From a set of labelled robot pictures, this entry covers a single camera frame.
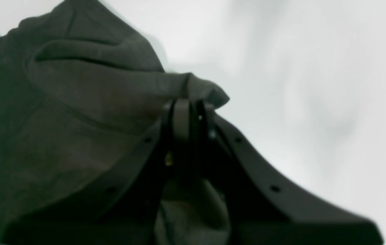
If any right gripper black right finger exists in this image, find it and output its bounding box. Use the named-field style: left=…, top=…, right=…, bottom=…
left=195, top=101, right=384, bottom=245

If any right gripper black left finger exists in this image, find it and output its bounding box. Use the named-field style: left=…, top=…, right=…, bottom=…
left=2, top=99, right=191, bottom=245

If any dark grey t-shirt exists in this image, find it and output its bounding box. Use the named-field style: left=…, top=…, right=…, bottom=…
left=0, top=0, right=229, bottom=239

